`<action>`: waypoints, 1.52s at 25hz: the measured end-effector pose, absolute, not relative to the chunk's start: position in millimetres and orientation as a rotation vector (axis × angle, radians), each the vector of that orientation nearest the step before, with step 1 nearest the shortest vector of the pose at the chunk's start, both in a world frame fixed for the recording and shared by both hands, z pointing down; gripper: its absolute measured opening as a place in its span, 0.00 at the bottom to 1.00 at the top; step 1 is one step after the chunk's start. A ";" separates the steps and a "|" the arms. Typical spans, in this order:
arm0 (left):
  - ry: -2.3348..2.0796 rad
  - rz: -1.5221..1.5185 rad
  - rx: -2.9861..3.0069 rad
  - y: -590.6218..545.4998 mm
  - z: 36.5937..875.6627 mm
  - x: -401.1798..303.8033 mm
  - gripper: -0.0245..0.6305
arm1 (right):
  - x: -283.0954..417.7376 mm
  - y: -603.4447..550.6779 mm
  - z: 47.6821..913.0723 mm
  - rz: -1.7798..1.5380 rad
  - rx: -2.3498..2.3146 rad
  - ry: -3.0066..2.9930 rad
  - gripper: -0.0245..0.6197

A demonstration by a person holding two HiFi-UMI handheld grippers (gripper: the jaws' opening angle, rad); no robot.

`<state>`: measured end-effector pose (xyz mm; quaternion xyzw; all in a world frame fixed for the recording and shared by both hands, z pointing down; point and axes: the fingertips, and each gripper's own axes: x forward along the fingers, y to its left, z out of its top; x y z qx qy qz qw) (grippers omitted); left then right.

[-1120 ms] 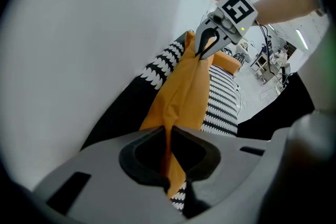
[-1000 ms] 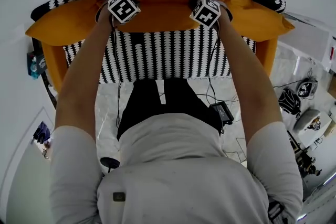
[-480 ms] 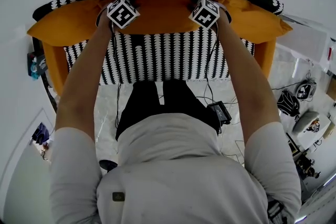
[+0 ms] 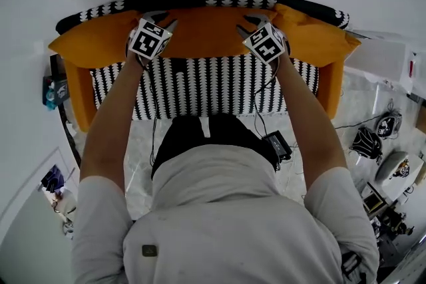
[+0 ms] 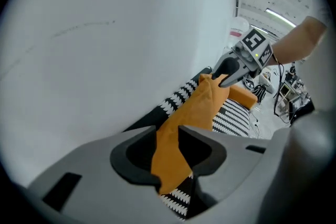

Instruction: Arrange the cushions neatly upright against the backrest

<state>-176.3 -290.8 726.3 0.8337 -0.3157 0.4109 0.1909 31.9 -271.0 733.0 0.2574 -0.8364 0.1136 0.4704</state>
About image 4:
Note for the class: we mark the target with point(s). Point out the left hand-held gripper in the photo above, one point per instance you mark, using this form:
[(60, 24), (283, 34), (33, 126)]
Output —
[(148, 40)]

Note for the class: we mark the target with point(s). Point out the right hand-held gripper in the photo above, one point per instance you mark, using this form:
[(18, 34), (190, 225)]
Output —
[(266, 43)]

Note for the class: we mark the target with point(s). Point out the orange cushion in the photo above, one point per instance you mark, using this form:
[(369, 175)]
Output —
[(96, 41), (313, 38), (208, 31)]

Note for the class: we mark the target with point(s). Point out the person's left forearm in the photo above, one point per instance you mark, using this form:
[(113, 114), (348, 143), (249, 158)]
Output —
[(111, 116)]

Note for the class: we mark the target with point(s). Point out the person's right forearm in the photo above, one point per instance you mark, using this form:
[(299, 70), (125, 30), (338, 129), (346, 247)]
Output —
[(309, 116)]

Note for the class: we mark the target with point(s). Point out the orange sofa armrest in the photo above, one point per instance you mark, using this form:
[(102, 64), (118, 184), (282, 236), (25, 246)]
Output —
[(80, 93), (331, 89)]

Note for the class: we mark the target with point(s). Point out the small black electronics box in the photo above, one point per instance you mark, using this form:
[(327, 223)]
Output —
[(277, 144)]

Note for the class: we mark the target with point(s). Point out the black box with teal item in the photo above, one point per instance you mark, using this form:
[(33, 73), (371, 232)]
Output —
[(56, 91)]

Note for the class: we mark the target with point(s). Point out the white cabinet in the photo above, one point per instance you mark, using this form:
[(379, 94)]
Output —
[(379, 58)]

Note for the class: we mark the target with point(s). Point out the black bag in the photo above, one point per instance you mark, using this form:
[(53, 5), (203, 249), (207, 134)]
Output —
[(367, 143)]

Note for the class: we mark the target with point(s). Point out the small red object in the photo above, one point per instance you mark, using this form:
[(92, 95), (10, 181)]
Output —
[(411, 69)]

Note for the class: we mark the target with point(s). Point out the black white helmet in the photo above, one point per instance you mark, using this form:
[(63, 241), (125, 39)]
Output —
[(388, 124)]

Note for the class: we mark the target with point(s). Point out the purple clothing pile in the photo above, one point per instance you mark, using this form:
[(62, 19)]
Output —
[(53, 179)]

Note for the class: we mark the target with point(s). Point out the brown cardboard box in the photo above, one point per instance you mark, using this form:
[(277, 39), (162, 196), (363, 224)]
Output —
[(421, 119)]

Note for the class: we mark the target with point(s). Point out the person's white shirt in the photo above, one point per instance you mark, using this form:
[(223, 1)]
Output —
[(216, 219)]

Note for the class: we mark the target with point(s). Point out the square framed box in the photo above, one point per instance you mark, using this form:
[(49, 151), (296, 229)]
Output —
[(372, 201)]

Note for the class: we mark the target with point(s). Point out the white low table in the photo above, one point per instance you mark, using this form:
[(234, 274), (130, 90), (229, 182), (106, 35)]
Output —
[(416, 176)]

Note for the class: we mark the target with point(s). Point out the black equipment pile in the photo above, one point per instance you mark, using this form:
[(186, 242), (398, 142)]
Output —
[(397, 221)]

